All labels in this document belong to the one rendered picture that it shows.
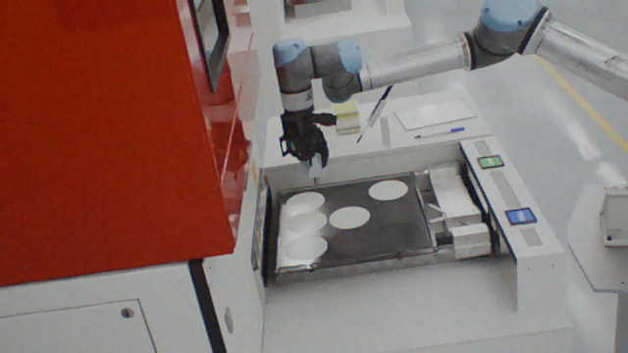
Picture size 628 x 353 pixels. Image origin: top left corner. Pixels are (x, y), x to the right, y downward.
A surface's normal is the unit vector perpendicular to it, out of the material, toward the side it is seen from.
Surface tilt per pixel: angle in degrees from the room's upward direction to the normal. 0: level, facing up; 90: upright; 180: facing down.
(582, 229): 0
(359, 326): 0
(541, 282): 90
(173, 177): 90
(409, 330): 0
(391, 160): 90
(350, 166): 90
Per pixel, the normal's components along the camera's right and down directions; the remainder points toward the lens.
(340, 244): -0.15, -0.88
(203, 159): 0.02, 0.47
